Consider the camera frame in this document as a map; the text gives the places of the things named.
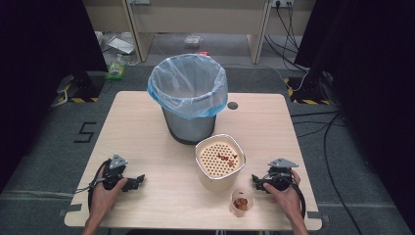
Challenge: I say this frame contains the black floor cables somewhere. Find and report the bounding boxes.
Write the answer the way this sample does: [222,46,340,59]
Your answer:
[289,110,365,235]

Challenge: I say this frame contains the clear plastic cup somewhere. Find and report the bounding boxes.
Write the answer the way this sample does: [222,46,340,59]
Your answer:
[229,188,255,218]

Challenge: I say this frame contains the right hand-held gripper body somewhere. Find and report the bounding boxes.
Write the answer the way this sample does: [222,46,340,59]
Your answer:
[264,158,300,192]

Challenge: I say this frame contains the white thin cable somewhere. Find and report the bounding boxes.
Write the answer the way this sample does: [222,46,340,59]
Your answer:
[224,63,310,93]

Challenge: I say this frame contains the black power cables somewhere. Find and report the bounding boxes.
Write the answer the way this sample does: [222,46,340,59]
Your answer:
[263,2,309,72]

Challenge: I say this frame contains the white thick cable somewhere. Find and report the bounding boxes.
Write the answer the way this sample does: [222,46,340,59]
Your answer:
[50,89,69,109]

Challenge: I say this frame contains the person's right hand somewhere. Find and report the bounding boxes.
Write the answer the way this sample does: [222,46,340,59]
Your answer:
[262,169,307,223]

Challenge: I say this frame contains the grey metal trash can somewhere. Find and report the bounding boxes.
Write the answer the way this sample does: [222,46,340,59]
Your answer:
[161,107,217,146]

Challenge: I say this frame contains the person's left hand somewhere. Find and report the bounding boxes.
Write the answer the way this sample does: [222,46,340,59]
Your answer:
[88,165,129,223]

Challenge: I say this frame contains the black curtain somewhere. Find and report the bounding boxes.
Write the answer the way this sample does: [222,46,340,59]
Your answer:
[0,0,110,194]
[294,0,415,226]

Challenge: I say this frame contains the left hand-held gripper black cable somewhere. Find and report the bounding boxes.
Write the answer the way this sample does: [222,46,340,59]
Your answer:
[73,158,113,213]

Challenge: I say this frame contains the blue plastic bin liner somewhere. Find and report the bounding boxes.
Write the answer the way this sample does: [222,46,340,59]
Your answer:
[147,53,229,120]

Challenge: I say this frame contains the right hand-held gripper black cable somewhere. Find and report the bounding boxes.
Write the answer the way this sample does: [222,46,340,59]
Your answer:
[292,181,307,219]

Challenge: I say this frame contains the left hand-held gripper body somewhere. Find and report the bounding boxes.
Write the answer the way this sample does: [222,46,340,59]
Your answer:
[97,154,132,192]

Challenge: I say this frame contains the clear plastic packet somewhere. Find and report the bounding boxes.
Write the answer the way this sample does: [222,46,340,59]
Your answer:
[183,34,204,47]

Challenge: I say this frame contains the green packet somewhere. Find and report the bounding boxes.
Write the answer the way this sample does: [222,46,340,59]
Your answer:
[104,53,127,81]

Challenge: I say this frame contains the yellow-black hazard tape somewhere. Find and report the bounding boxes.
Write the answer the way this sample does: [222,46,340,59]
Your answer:
[56,82,100,104]
[283,76,333,106]

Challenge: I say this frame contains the white plastic bag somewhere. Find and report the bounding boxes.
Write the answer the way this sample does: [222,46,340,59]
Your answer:
[96,30,139,67]

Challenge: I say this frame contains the white wall socket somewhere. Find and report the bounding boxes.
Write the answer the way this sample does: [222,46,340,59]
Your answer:
[269,0,296,9]

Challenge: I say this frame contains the beige container with strainer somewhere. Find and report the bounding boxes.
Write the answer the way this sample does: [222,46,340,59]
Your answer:
[194,133,248,193]

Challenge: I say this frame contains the red-brown scraps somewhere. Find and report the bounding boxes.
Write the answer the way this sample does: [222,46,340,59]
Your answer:
[216,151,239,168]

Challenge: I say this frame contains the hand-held gripper black cable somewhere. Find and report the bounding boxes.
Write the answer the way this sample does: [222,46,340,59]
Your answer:
[292,181,307,219]
[73,158,113,213]

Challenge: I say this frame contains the black stand base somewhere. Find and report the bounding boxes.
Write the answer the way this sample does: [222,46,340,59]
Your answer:
[287,71,331,101]
[68,71,106,100]

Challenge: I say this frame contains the brown residue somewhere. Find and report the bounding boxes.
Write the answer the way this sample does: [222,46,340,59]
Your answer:
[232,197,250,212]

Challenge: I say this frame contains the beige wooden desk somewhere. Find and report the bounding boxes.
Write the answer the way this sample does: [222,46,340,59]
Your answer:
[81,0,317,66]

